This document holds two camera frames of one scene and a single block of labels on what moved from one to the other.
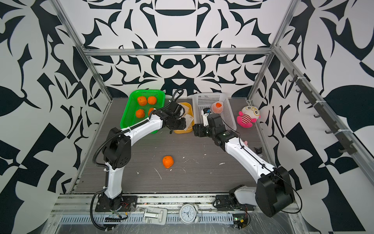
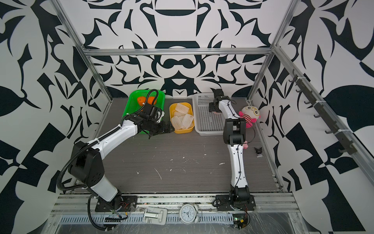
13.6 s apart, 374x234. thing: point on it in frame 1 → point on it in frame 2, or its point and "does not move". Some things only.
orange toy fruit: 142,100 does not move
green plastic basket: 140,103 does not move
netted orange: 152,100 does not move
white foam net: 189,119 does not move
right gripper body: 204,131 → 212,107
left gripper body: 178,124 → 156,128
